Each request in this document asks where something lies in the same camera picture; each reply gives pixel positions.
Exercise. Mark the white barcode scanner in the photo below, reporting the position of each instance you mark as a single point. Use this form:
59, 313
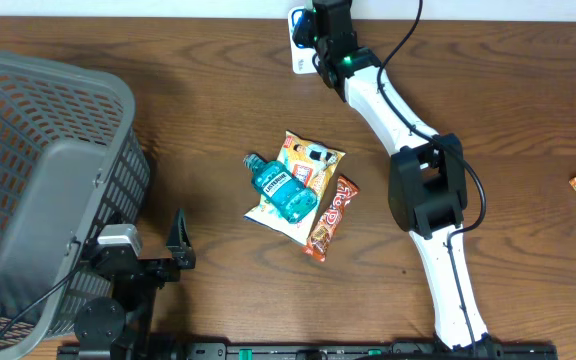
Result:
302, 58

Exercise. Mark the grey plastic mesh basket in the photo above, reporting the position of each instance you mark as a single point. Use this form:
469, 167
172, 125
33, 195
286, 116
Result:
70, 163

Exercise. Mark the blue Listerine mouthwash bottle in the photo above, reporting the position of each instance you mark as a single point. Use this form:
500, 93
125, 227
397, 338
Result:
292, 199

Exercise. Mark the orange red candy bar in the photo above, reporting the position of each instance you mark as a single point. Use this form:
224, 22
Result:
321, 236

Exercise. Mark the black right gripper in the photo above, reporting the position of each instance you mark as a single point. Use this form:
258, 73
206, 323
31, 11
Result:
300, 24

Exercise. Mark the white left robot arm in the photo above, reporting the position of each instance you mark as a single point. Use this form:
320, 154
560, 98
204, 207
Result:
118, 326

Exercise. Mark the yellow white snack bag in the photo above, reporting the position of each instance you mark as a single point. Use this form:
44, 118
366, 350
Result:
311, 163

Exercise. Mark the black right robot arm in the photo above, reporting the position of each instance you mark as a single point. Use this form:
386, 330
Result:
434, 194

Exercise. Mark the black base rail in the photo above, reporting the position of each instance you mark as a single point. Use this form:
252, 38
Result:
488, 348

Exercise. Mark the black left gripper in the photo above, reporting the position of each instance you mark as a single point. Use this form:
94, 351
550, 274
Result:
180, 246

